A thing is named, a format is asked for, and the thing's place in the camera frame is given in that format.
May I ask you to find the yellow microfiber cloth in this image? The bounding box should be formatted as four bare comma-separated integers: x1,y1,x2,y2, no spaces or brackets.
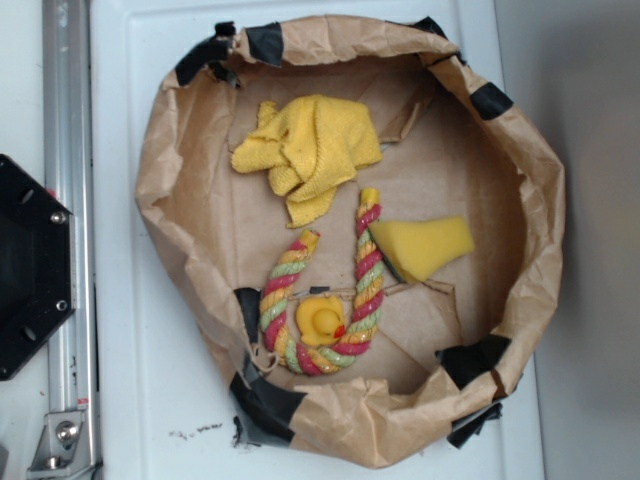
231,95,382,229

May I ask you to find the yellow rubber duck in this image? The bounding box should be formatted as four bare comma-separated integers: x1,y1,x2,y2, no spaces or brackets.
295,296,346,347

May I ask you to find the yellow wedge sponge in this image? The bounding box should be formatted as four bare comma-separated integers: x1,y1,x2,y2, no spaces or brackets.
369,216,475,283

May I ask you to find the brown paper bin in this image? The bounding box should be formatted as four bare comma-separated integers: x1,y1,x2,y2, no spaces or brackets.
135,15,565,468

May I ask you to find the multicolour twisted rope toy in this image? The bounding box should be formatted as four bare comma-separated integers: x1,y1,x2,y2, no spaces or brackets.
258,188,384,376

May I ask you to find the aluminium extrusion rail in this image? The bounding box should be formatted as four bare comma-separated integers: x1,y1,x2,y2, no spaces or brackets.
42,1,102,479

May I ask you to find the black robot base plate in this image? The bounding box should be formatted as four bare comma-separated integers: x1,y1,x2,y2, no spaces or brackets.
0,155,75,381

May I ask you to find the metal corner bracket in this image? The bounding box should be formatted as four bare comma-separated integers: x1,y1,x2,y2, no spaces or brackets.
26,411,91,479

